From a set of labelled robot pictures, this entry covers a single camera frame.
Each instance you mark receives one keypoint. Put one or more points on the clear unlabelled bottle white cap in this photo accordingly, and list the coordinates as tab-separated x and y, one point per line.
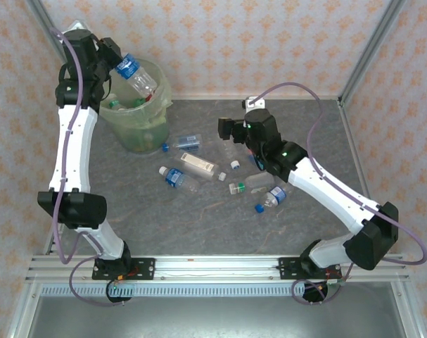
235	164

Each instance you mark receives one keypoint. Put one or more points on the blue label water bottle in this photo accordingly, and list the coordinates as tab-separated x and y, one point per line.
174	177
139	79

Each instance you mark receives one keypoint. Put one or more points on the blue bottle red flower label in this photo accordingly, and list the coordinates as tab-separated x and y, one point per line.
259	163

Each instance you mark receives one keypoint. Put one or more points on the clear bottle beige label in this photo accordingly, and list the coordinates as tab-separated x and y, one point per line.
197	162

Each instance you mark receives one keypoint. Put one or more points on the small green-capped clear bottle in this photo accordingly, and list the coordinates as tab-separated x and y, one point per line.
114	104

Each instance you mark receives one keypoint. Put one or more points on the green bottle yellow cap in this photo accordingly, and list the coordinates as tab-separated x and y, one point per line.
140	102

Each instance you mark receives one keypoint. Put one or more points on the small white-capped green-label bottle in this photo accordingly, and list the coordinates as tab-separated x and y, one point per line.
237	187

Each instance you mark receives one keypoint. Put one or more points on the blue label bottle blue cap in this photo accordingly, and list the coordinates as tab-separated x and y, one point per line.
275	196

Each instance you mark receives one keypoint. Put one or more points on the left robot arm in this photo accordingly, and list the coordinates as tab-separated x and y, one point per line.
72	148

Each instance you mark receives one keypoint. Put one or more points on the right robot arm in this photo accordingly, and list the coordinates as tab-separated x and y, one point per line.
332	197

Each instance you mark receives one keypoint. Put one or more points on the green translucent trash bin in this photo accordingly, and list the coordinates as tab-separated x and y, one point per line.
153	123
164	102

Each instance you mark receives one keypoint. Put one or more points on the grey metal panel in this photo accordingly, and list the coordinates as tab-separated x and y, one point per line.
213	317

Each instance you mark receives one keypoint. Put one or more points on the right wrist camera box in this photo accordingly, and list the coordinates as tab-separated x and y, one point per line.
255	103

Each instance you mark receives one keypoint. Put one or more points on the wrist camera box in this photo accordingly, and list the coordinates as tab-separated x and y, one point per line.
255	103
78	26

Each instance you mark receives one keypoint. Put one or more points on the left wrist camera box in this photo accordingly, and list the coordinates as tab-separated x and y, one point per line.
78	26

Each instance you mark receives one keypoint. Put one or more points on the aluminium frame post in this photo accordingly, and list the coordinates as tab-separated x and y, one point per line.
48	28
375	42

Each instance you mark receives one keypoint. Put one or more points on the aluminium table side rail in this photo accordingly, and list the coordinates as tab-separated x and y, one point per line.
53	243
354	141

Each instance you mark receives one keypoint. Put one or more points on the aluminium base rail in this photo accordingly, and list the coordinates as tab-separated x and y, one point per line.
216	271

